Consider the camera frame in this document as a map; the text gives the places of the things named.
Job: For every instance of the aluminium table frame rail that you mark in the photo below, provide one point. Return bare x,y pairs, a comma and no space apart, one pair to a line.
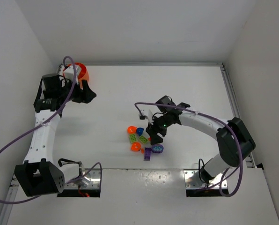
250,162

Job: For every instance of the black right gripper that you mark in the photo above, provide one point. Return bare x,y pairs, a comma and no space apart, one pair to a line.
154,129

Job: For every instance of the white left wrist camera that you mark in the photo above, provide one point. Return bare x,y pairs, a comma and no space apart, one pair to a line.
69,73

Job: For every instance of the orange round lego piece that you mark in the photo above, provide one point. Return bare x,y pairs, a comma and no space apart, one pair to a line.
136,146
131,130

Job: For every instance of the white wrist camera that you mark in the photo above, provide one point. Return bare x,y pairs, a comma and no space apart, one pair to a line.
69,73
146,115

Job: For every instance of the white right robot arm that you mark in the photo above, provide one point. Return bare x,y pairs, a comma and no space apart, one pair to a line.
233,138

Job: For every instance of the purple 2x4 lego brick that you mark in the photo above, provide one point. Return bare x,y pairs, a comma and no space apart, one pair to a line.
147,154

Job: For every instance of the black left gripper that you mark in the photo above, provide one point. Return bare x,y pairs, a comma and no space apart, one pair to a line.
78,94

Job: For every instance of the blue rounded lego piece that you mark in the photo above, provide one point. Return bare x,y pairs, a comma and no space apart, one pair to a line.
139,131

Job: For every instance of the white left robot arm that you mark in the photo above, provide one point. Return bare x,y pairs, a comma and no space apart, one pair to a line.
38,174

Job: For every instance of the lime green lego brick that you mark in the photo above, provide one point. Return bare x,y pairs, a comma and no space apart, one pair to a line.
143,139
132,138

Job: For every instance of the orange divided round container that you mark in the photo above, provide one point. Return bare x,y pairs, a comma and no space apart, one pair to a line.
84,72

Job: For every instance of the metal base plate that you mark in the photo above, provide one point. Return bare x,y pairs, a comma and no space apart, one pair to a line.
91,181
193,182

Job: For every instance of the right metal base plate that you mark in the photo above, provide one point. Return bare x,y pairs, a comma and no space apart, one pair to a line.
193,182

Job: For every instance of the purple rounded flower lego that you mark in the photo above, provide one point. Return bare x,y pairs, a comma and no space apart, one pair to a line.
157,148

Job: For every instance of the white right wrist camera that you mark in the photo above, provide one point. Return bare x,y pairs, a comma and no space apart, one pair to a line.
146,115

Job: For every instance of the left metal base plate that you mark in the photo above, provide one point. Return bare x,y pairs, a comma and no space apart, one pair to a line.
91,181

